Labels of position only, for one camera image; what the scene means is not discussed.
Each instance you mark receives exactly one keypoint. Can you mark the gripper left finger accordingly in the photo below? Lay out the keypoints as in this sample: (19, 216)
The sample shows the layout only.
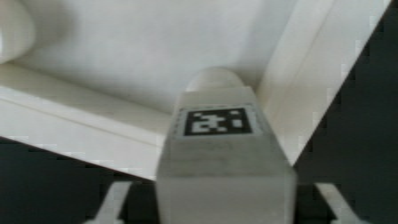
(110, 208)

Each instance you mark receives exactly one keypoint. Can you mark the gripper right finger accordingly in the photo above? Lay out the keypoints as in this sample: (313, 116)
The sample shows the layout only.
(338, 205)

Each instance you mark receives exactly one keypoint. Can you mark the white table leg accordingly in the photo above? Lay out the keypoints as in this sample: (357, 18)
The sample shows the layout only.
(226, 181)

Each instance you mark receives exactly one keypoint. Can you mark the white square table top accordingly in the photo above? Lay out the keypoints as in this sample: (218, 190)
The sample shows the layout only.
(99, 57)

